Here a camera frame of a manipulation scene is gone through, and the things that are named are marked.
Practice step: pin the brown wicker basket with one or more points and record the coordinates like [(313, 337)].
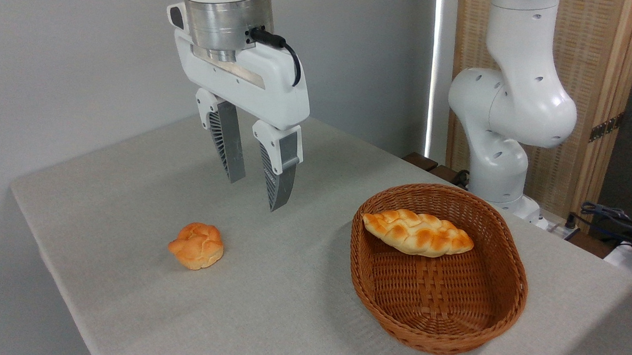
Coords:
[(438, 305)]

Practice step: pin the white vertical light strip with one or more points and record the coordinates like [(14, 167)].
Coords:
[(434, 70)]

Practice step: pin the grey tablecloth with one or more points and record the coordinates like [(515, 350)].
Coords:
[(182, 310)]

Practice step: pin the black plug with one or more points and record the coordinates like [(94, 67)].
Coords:
[(571, 220)]

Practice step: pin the wooden woven folding screen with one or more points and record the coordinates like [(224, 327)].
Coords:
[(593, 61)]

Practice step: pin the long braided bread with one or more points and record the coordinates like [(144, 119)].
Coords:
[(417, 234)]

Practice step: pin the round orange bread roll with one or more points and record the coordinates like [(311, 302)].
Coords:
[(196, 246)]

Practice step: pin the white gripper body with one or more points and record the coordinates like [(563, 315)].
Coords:
[(266, 92)]

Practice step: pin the dark metal screen hinge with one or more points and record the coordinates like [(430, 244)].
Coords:
[(606, 128)]

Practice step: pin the dark brown wooden block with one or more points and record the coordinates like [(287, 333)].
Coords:
[(445, 173), (420, 161)]

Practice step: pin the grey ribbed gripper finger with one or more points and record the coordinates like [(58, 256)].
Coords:
[(281, 176), (229, 141)]

